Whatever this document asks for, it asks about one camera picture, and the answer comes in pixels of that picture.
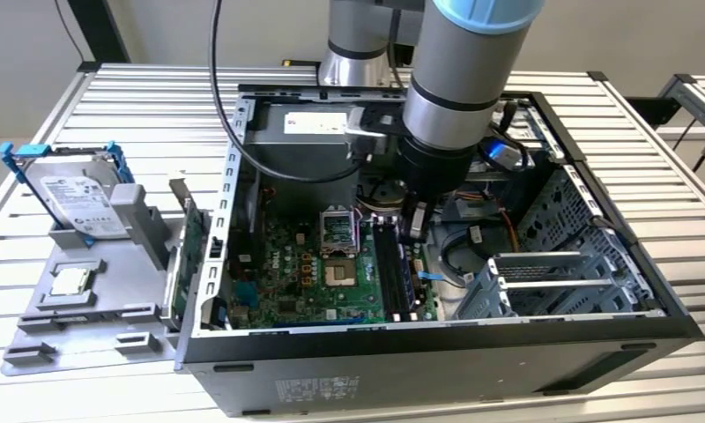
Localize hard disk in blue carrier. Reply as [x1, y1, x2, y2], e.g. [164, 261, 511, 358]
[0, 140, 135, 241]

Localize thin orange data wire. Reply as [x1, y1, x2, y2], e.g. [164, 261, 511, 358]
[499, 209, 523, 256]

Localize green graphics card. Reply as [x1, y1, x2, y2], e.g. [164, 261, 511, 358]
[163, 175, 214, 331]

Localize yellow white power wire bundle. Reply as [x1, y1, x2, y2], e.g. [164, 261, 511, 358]
[354, 193, 404, 219]

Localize thick black camera cable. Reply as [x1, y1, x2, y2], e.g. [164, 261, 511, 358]
[208, 0, 370, 184]

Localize grey power supply unit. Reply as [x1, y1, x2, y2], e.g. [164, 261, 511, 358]
[244, 105, 366, 221]

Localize black upright post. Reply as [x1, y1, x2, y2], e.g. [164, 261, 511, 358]
[70, 0, 135, 74]

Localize round black speaker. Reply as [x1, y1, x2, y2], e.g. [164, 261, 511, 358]
[362, 177, 411, 208]

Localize silver CPU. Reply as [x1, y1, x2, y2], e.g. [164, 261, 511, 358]
[55, 268, 94, 295]

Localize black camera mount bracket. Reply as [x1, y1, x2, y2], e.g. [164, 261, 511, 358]
[352, 105, 411, 140]

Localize CPU socket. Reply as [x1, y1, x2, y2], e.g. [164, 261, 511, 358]
[323, 259, 360, 287]

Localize black case fan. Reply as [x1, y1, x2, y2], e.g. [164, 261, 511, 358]
[234, 175, 266, 281]

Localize metal disk bay cage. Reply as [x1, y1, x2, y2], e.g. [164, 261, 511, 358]
[455, 165, 666, 321]

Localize grey parts rack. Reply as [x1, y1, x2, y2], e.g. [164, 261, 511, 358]
[0, 182, 184, 378]

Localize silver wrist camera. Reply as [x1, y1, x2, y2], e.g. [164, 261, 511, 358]
[343, 108, 390, 164]
[480, 137, 535, 172]

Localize black RAM slot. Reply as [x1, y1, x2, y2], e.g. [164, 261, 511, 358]
[387, 219, 412, 323]
[380, 219, 408, 323]
[372, 219, 400, 323]

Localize green motherboard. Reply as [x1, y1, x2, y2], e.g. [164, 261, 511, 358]
[228, 218, 443, 330]

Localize metal optical drive cage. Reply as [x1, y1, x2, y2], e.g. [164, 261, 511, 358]
[440, 99, 558, 221]

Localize black and grey PC case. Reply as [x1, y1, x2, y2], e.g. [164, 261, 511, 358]
[174, 83, 705, 418]

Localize metal socket cover frame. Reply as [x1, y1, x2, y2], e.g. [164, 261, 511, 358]
[319, 205, 362, 259]

